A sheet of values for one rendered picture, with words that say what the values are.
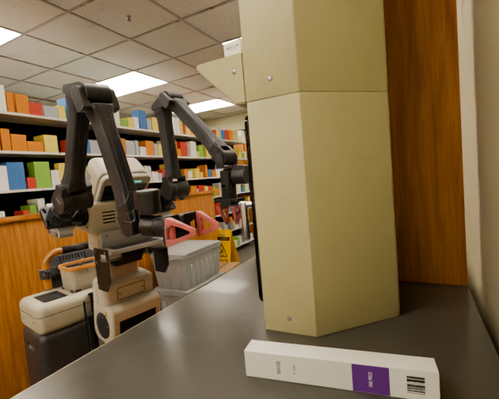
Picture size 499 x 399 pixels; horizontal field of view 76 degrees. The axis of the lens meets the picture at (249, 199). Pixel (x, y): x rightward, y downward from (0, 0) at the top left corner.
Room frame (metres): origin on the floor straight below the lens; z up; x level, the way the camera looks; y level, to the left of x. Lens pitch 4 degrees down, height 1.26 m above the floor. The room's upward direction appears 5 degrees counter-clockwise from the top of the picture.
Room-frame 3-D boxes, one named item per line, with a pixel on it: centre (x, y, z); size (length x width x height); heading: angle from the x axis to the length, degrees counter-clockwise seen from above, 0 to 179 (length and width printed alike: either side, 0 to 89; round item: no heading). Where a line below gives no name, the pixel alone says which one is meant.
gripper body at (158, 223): (0.83, 0.21, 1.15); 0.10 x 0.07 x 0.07; 152
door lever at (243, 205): (0.72, 0.00, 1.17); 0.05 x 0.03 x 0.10; 62
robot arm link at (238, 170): (1.20, 0.04, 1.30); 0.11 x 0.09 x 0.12; 52
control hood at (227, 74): (0.82, -0.03, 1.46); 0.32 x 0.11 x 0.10; 152
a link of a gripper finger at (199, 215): (0.82, 0.13, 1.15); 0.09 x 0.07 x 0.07; 62
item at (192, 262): (3.04, 0.63, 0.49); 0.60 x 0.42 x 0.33; 152
